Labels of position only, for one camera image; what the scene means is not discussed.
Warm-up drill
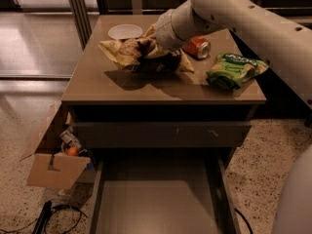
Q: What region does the black cable right floor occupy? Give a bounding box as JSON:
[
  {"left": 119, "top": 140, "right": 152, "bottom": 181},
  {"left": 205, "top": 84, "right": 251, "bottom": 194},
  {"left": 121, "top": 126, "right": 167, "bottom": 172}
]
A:
[{"left": 234, "top": 207, "right": 254, "bottom": 234}]

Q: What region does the orange soda can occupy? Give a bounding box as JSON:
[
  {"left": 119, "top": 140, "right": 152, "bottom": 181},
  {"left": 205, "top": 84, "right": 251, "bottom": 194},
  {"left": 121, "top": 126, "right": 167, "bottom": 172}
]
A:
[{"left": 182, "top": 36, "right": 211, "bottom": 59}]

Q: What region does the brown chip bag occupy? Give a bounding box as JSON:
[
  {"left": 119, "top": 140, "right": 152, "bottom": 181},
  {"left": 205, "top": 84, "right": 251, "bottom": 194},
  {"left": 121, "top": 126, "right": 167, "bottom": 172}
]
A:
[{"left": 98, "top": 37, "right": 194, "bottom": 73}]

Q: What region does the closed top drawer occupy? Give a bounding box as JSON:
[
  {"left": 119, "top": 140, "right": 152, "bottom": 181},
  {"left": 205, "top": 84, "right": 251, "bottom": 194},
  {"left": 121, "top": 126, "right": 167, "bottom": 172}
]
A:
[{"left": 74, "top": 122, "right": 251, "bottom": 148}]

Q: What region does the open middle drawer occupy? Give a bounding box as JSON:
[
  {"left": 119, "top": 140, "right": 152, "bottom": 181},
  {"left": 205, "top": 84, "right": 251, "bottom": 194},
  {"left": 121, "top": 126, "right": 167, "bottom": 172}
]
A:
[{"left": 85, "top": 154, "right": 241, "bottom": 234}]

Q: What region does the green chip bag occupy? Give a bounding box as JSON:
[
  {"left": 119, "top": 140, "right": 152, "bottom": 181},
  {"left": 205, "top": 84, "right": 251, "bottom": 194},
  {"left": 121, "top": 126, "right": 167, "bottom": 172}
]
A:
[{"left": 206, "top": 53, "right": 269, "bottom": 90}]

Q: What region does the crumpled packet in box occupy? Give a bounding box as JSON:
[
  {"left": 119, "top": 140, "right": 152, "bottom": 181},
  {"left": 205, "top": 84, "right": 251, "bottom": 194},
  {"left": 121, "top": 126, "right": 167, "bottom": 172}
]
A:
[{"left": 59, "top": 130, "right": 81, "bottom": 148}]

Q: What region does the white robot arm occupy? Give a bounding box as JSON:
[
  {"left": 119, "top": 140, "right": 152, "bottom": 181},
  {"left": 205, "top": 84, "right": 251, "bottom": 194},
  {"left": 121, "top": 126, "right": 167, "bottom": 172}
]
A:
[{"left": 154, "top": 0, "right": 312, "bottom": 234}]

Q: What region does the cardboard box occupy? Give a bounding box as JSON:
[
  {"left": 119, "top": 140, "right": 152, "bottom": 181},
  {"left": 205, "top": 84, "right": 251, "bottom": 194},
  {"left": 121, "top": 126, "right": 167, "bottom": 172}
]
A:
[{"left": 20, "top": 100, "right": 95, "bottom": 189}]

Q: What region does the white ceramic bowl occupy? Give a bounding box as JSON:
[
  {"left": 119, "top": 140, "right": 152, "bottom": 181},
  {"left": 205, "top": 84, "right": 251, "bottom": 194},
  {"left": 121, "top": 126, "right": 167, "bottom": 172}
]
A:
[{"left": 108, "top": 24, "right": 142, "bottom": 40}]

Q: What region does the black cable on floor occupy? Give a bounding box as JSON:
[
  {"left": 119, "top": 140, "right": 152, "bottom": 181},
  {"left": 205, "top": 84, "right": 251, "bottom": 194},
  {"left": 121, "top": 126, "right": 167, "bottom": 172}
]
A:
[{"left": 0, "top": 200, "right": 89, "bottom": 234}]

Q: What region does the orange fruit in box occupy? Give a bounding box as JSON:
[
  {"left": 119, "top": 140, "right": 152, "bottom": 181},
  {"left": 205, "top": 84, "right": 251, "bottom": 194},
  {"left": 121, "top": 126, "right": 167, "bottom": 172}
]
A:
[{"left": 67, "top": 146, "right": 80, "bottom": 156}]

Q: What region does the grey drawer cabinet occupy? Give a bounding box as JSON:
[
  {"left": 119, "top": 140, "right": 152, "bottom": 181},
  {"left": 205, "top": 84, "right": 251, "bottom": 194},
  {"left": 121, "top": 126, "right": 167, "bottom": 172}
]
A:
[{"left": 61, "top": 15, "right": 265, "bottom": 162}]

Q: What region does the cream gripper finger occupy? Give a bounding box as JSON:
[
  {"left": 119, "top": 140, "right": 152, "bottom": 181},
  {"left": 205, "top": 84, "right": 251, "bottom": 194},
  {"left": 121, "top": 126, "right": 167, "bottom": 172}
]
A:
[{"left": 144, "top": 24, "right": 156, "bottom": 38}]

